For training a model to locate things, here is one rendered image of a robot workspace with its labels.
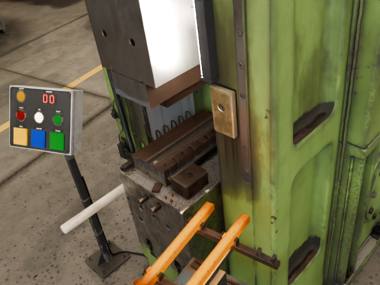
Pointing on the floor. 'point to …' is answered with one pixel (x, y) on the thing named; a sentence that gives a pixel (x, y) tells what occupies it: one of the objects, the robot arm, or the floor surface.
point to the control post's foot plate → (100, 264)
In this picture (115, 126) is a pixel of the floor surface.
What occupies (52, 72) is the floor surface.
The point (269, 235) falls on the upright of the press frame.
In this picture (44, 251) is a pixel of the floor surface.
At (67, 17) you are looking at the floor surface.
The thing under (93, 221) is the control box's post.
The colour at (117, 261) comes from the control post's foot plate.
